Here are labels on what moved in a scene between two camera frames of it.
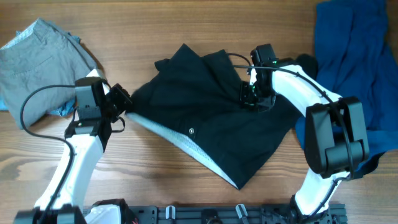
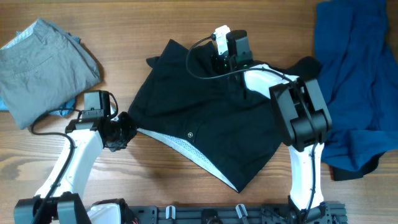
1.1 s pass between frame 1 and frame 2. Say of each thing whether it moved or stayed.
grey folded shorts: stayed
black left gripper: moved
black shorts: moved
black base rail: stayed
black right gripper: moved
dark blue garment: stayed
